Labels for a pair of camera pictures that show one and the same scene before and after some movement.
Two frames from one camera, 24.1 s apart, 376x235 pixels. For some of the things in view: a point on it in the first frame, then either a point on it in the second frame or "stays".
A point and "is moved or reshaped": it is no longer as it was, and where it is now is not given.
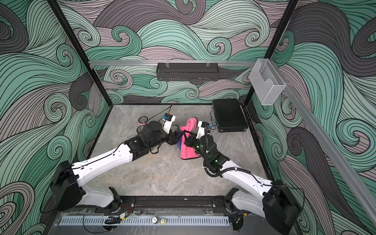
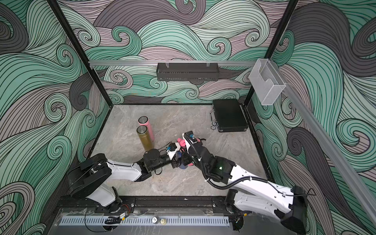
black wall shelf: x=187 y=73 stays
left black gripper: x=172 y=138 -> x=177 y=163
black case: x=229 y=115 stays
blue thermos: x=179 y=141 -> x=182 y=166
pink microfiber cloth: x=186 y=151 is moved or reshaped
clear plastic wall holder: x=267 y=82 stays
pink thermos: x=143 y=120 stays
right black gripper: x=190 y=141 -> x=186 y=160
